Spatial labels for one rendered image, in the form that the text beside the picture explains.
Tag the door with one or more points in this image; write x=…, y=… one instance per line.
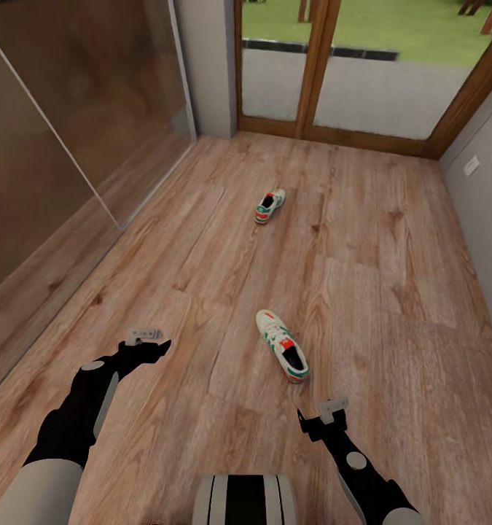
x=401, y=76

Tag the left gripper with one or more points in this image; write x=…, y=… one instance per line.
x=146, y=352

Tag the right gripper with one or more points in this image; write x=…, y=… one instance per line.
x=319, y=431

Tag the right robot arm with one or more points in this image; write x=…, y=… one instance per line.
x=375, y=500

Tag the wall socket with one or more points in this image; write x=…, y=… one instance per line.
x=472, y=166

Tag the gym shoe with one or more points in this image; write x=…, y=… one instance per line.
x=283, y=345
x=270, y=202

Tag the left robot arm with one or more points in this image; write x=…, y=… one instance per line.
x=44, y=491

